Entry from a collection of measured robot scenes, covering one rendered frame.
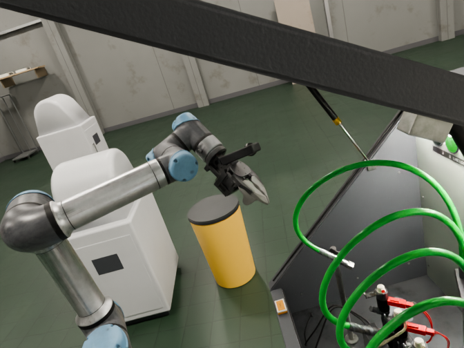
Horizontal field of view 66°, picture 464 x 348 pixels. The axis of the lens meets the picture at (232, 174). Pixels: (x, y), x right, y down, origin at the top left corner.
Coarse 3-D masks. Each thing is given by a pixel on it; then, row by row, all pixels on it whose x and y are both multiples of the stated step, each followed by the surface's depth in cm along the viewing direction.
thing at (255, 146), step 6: (246, 144) 96; (252, 144) 95; (258, 144) 97; (240, 150) 96; (246, 150) 95; (252, 150) 94; (258, 150) 96; (222, 156) 100; (228, 156) 99; (234, 156) 98; (240, 156) 97; (222, 162) 101; (228, 162) 100
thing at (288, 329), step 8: (272, 296) 119; (280, 296) 117; (288, 304) 114; (288, 312) 110; (280, 320) 108; (288, 320) 108; (280, 328) 106; (288, 328) 105; (288, 336) 102; (296, 336) 102; (288, 344) 100; (296, 344) 99
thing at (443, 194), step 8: (368, 160) 80; (376, 160) 79; (384, 160) 79; (392, 160) 79; (344, 168) 82; (352, 168) 82; (408, 168) 78; (416, 168) 77; (328, 176) 84; (424, 176) 77; (312, 184) 88; (320, 184) 86; (432, 184) 77; (304, 192) 89; (312, 192) 88; (440, 192) 78; (304, 200) 90; (448, 200) 78; (296, 208) 91; (448, 208) 79; (296, 216) 92; (456, 216) 79; (296, 224) 94; (456, 224) 80; (296, 232) 95; (304, 240) 95; (312, 248) 95
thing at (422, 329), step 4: (408, 324) 78; (412, 324) 77; (416, 324) 77; (408, 328) 77; (412, 328) 76; (416, 328) 76; (420, 328) 76; (424, 328) 76; (428, 328) 76; (412, 332) 77; (416, 332) 76; (420, 332) 76; (424, 332) 75; (428, 332) 75; (432, 332) 75
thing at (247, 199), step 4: (244, 180) 98; (248, 180) 99; (248, 184) 97; (252, 184) 98; (240, 188) 99; (252, 188) 97; (256, 188) 98; (244, 192) 99; (256, 192) 97; (260, 192) 98; (244, 196) 99; (248, 196) 99; (252, 196) 97; (256, 196) 97; (260, 196) 97; (264, 196) 97; (244, 200) 100; (248, 200) 99; (252, 200) 98; (260, 200) 97; (264, 200) 97; (248, 204) 99
